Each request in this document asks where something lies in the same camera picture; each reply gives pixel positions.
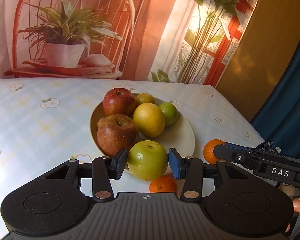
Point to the large green apple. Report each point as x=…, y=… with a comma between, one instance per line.
x=147, y=160

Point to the red apple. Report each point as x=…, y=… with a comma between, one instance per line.
x=118, y=102
x=116, y=135

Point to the blue curtain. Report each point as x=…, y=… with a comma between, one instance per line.
x=290, y=117

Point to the printed room backdrop cloth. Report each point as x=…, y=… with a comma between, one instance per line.
x=152, y=30

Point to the floral checked tablecloth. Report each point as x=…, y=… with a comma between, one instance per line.
x=40, y=130

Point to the yellow lemon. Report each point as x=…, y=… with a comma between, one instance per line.
x=148, y=120

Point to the wooden cabinet panel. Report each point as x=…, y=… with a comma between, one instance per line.
x=265, y=55

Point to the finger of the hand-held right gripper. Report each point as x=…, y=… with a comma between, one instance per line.
x=240, y=146
x=237, y=157

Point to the orange tangerine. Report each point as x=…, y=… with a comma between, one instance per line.
x=210, y=152
x=163, y=184

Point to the yellow-green apple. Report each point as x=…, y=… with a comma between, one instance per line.
x=145, y=99

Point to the brown kiwi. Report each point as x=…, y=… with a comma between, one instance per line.
x=100, y=122

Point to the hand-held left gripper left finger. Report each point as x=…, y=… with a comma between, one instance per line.
x=119, y=165

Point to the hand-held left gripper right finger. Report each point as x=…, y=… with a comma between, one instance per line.
x=175, y=164

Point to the cream round plate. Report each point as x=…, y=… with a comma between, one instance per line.
x=182, y=135

